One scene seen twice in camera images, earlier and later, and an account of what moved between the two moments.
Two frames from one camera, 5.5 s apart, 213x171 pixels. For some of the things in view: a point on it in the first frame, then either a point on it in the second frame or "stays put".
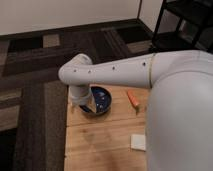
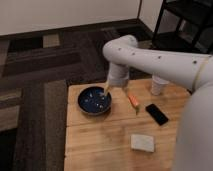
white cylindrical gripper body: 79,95 -> 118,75
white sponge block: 138,142 stays put
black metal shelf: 184,25 stays put
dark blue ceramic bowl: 102,101 stays put
